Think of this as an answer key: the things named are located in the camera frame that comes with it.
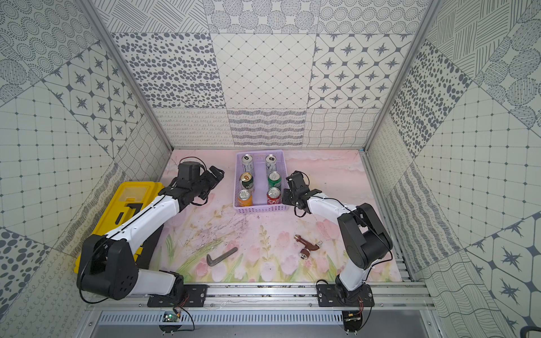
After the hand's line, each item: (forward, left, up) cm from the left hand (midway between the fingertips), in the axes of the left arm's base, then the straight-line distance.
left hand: (217, 173), depth 87 cm
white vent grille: (-47, -8, -19) cm, 52 cm away
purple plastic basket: (+9, -16, -17) cm, 25 cm away
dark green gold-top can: (+2, -11, -7) cm, 14 cm away
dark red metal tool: (-26, -37, -17) cm, 48 cm away
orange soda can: (-7, -12, -8) cm, 16 cm away
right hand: (-3, -30, -14) cm, 34 cm away
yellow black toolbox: (-12, +30, -1) cm, 33 cm away
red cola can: (-5, -24, -8) cm, 26 cm away
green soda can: (+4, -24, -8) cm, 26 cm away
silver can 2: (+11, -22, -6) cm, 25 cm away
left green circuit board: (-48, +11, -20) cm, 53 cm away
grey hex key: (-30, +1, -19) cm, 35 cm away
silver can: (+11, -11, -6) cm, 16 cm away
